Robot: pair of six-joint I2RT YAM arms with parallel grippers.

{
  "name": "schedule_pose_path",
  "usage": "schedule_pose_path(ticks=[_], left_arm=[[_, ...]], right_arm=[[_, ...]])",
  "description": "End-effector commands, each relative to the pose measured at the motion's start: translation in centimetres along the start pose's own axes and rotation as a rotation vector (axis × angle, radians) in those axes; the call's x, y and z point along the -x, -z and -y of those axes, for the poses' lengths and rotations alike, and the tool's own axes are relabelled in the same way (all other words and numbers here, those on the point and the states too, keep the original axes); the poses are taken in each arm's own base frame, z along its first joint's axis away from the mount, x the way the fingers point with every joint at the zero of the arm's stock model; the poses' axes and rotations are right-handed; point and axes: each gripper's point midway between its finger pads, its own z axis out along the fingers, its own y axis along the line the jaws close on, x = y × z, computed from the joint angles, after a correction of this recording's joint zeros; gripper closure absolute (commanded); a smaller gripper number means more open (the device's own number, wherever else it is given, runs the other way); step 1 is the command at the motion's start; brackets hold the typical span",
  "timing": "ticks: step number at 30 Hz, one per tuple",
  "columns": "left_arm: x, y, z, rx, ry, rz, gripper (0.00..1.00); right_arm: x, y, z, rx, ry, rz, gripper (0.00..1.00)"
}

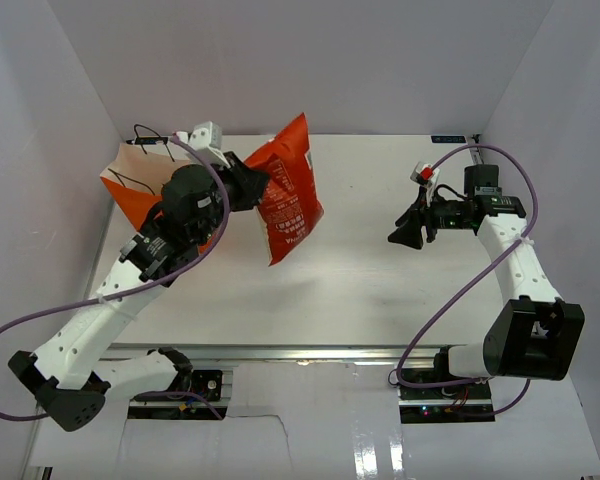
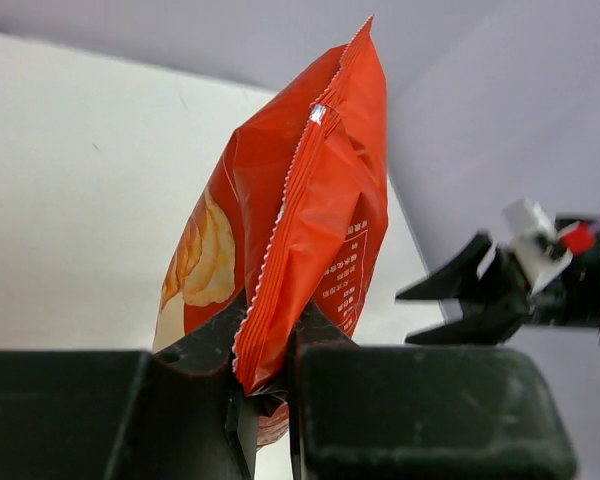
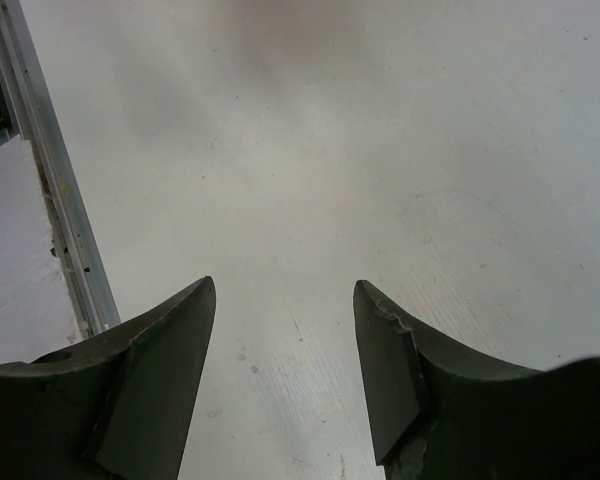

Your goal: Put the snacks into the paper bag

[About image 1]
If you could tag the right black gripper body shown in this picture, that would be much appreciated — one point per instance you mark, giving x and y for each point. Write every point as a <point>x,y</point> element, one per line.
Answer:
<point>449,215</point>

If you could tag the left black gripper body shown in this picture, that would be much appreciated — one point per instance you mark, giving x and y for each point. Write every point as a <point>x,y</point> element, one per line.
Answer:
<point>220,171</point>

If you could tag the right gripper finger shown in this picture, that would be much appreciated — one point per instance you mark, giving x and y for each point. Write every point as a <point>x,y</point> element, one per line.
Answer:
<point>407,235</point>
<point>412,218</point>

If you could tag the large red chip bag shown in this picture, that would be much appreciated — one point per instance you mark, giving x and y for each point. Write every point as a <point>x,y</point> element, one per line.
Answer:
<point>290,209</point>

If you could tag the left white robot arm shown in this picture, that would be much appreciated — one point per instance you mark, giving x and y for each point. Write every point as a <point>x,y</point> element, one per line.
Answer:
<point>67,375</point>

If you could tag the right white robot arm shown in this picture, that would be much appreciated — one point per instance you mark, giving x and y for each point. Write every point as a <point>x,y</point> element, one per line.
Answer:
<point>536,333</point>

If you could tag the orange paper bag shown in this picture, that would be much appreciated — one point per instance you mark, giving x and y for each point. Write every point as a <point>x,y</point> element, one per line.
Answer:
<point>136,176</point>

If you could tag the blue label sticker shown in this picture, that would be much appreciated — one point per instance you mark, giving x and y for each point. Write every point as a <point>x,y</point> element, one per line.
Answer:
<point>448,139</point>

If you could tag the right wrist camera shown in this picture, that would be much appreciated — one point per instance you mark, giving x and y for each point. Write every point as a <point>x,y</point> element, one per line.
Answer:
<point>426,176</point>

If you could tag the aluminium table frame rail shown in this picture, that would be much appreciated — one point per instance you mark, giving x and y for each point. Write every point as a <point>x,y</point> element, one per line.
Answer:
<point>390,353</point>

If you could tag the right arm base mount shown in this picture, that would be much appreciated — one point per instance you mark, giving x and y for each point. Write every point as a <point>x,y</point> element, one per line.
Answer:
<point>444,405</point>

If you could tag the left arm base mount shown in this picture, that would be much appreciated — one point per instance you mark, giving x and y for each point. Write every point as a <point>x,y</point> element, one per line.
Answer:
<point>207,399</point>

